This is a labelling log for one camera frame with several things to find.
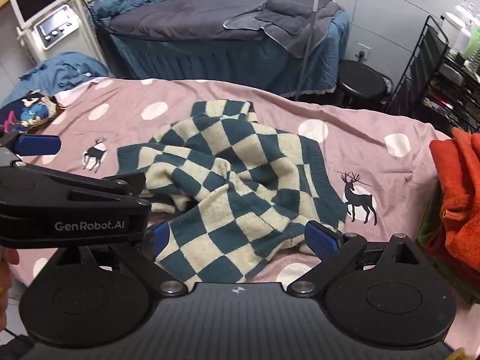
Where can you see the black round stool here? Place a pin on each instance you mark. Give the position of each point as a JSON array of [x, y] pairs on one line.
[[362, 87]]

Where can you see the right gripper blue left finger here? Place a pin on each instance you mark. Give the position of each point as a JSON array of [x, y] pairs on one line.
[[158, 235]]

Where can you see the teal cream checkered sweater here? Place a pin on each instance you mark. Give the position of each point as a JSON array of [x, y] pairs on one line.
[[237, 191]]

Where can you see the green bottle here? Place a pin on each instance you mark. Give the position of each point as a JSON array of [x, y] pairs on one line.
[[473, 44]]

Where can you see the grey folded towel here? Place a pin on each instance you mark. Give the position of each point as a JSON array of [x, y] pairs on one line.
[[287, 22]]

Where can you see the wall power socket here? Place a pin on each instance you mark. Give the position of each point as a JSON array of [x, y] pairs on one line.
[[363, 52]]

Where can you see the white pump bottle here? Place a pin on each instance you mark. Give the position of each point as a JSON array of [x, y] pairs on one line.
[[463, 21]]

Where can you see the cartoon patterned pillow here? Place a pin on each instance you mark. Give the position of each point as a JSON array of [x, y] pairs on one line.
[[28, 112]]

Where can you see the blue crumpled cloth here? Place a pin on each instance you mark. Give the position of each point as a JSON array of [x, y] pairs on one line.
[[64, 71]]

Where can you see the person's left hand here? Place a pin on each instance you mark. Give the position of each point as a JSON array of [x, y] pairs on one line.
[[10, 258]]

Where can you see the black wire shelf rack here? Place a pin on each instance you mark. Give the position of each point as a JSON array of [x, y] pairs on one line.
[[435, 87]]

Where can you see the white beauty machine with screen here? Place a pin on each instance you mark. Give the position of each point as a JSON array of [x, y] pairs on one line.
[[49, 27]]

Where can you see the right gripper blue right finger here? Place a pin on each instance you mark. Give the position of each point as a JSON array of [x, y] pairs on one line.
[[321, 240]]

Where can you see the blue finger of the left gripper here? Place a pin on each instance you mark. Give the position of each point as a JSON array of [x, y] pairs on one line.
[[133, 183], [37, 145]]

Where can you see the orange folded garment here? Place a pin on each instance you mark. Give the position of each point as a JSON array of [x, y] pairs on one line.
[[457, 164]]

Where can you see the grey blue massage bed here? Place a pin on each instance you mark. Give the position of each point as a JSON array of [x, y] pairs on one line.
[[186, 40]]

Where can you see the metal pole stand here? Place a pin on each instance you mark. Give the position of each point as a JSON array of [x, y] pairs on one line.
[[308, 49]]

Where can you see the olive green folded garment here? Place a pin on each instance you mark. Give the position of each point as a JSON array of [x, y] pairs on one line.
[[431, 241]]

